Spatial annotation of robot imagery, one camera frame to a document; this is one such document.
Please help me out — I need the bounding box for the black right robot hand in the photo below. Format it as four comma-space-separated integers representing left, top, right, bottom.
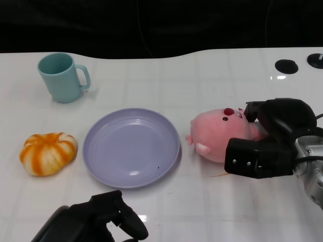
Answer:
224, 98, 317, 179

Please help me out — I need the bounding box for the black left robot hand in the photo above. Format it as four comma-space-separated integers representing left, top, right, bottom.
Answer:
30, 190, 149, 242

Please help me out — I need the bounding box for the pink plush doll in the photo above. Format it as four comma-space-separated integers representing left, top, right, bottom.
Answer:
185, 107, 268, 163

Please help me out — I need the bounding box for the lavender plastic plate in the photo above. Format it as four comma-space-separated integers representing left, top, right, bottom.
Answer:
82, 107, 182, 190

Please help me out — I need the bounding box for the orange white pumpkin toy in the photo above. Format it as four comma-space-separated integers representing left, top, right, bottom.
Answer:
19, 132, 78, 177

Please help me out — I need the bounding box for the black round table grommet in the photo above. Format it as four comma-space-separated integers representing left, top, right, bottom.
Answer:
306, 53, 323, 68
274, 59, 299, 75

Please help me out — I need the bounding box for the teal plastic mug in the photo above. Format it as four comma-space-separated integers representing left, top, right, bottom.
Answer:
37, 52, 91, 104

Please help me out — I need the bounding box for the black hanging cable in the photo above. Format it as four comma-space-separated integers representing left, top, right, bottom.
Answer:
137, 0, 153, 57

